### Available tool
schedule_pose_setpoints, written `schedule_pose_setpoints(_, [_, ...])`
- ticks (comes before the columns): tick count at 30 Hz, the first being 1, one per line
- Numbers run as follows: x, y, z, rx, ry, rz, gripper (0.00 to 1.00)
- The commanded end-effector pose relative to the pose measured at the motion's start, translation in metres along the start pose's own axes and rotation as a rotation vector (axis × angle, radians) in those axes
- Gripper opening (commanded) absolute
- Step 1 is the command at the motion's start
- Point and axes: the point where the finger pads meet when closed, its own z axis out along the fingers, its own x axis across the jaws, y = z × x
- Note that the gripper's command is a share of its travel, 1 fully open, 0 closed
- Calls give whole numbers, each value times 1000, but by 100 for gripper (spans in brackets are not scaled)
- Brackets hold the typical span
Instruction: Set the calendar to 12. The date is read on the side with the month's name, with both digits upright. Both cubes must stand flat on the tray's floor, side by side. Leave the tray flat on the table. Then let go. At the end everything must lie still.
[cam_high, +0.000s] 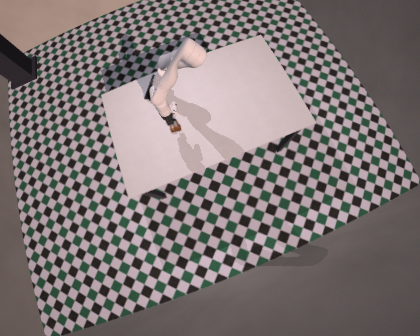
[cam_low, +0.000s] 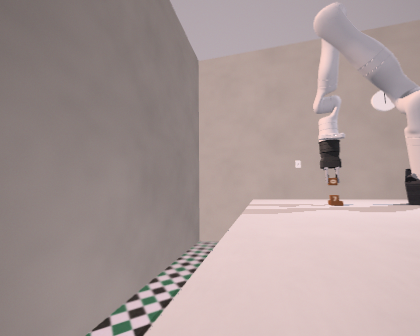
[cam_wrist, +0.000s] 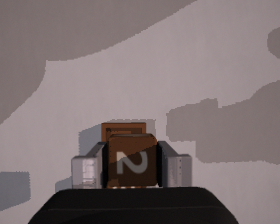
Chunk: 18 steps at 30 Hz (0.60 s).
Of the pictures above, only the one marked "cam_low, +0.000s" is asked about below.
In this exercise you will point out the brown wooden tray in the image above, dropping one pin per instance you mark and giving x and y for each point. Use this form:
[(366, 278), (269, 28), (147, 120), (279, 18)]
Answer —
[(335, 203)]

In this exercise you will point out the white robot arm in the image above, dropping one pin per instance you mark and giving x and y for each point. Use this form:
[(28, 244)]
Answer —
[(375, 62)]

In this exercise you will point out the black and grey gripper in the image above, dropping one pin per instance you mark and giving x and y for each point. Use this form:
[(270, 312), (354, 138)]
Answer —
[(329, 150)]

